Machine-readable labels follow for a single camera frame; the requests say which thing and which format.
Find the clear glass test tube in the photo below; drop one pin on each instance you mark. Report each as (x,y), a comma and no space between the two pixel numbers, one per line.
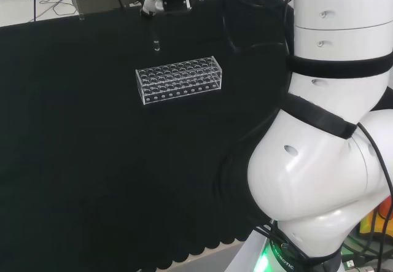
(156,43)

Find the clear acrylic test tube rack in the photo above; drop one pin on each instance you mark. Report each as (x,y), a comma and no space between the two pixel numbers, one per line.
(179,80)

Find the small clear acrylic clip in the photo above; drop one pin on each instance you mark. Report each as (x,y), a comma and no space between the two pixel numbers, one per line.
(81,17)

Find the black bench cloth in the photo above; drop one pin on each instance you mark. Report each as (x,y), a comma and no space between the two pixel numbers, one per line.
(92,146)

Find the yellow stop button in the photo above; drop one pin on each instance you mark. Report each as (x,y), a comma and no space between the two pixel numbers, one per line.
(373,219)

